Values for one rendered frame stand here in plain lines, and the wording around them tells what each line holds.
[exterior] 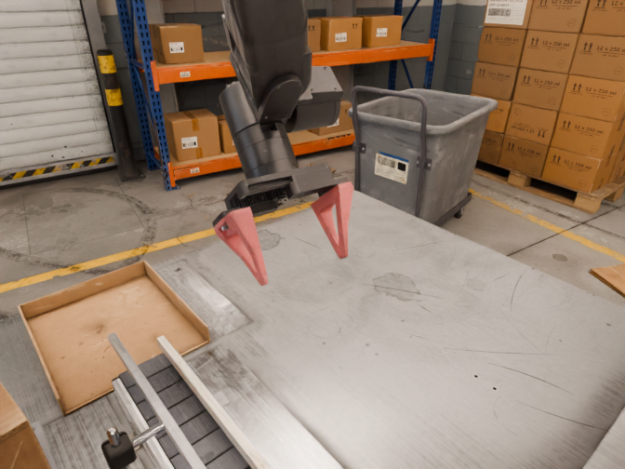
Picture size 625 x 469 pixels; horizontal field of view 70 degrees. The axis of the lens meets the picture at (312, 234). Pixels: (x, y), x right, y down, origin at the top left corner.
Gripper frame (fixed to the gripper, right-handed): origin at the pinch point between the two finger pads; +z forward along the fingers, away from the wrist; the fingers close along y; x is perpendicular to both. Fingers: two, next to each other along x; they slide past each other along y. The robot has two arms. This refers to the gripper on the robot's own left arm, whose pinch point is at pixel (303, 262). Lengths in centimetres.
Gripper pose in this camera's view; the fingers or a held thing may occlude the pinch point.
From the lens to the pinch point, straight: 46.4
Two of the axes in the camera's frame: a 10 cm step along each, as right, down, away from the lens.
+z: 3.3, 9.4, -0.9
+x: -4.3, 2.3, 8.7
